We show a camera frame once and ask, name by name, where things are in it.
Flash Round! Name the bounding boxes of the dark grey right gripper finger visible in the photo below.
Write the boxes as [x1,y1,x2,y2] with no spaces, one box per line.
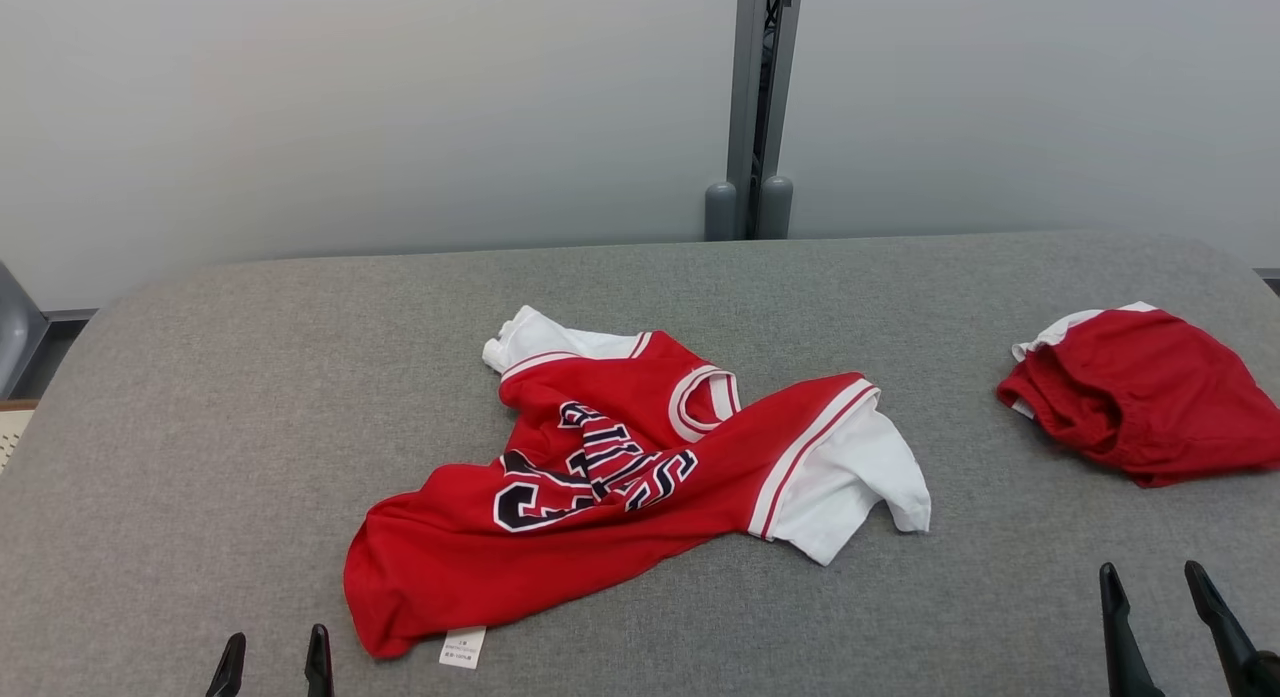
[1099,562,1166,697]
[1184,560,1280,697]

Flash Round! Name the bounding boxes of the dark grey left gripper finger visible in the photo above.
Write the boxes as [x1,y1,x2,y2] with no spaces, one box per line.
[304,624,334,697]
[205,632,247,697]

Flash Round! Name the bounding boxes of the red and white shorts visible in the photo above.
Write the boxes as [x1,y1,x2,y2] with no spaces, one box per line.
[996,301,1280,488]

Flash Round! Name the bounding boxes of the red basketball jersey white sleeves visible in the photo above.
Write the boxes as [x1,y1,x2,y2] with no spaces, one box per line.
[343,305,932,670]

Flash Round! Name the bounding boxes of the beige perforated board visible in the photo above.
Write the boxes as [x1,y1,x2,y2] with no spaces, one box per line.
[0,399,39,473]

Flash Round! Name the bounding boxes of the grey plastic chair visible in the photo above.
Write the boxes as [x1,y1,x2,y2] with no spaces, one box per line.
[0,262,49,400]

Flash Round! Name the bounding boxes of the grey metal partition post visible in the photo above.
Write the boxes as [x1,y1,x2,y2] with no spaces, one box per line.
[704,0,804,242]

